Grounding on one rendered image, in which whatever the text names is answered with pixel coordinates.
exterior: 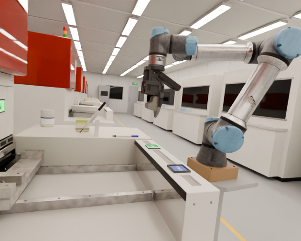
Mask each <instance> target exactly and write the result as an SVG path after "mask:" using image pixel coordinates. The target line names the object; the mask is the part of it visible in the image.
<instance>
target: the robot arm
mask: <svg viewBox="0 0 301 241"><path fill-rule="evenodd" d="M197 43H198V39H197V37H196V36H190V35H175V34H169V30H168V29H167V28H163V27H154V28H153V29H152V30H151V33H150V47H149V59H148V66H145V67H144V71H143V81H142V83H141V93H142V94H146V95H153V96H151V98H150V101H149V102H147V103H145V108H147V109H150V110H152V111H153V113H154V117H155V118H156V117H157V116H158V114H159V112H160V110H161V106H162V102H163V96H164V84H165V85H166V86H168V87H169V88H171V89H172V90H173V91H179V90H180V89H181V86H180V85H179V84H178V83H176V82H175V81H174V80H172V79H171V78H170V77H168V76H167V75H165V74H164V73H163V72H164V71H165V67H166V57H167V54H172V56H173V58H174V60H175V61H177V62H181V61H184V60H187V61H243V62H244V63H245V64H258V65H257V66H256V68H255V70H254V71H253V73H252V74H251V76H250V78H249V79H248V81H247V82H246V84H245V85H244V87H243V88H242V90H241V92H240V93H239V95H238V97H237V98H236V100H235V101H234V103H233V105H232V106H231V108H230V109H229V111H228V113H227V114H224V115H221V117H220V118H211V117H208V118H206V119H205V123H204V133H203V140H202V146H201V148H200V150H199V153H198V154H197V156H196V160H197V161H198V162H199V163H201V164H204V165H206V166H211V167H226V166H227V159H226V153H233V152H235V151H237V150H239V149H240V148H241V147H242V145H243V143H244V133H245V132H246V130H247V125H246V123H247V121H248V120H249V118H250V117H251V115H252V114H253V112H254V111H255V109H256V108H257V106H258V104H259V103H260V102H261V100H262V99H263V97H264V96H265V94H266V92H267V91H268V89H269V88H270V86H271V85H272V83H273V82H274V80H275V79H276V77H277V75H278V74H279V72H281V71H284V70H286V69H287V68H288V67H289V65H290V64H291V62H292V61H293V59H294V58H297V57H299V56H300V55H301V29H300V28H298V27H287V28H284V29H281V30H279V31H278V32H277V33H275V34H273V35H272V36H270V37H268V38H266V39H264V40H261V41H258V42H248V43H247V44H197Z"/></svg>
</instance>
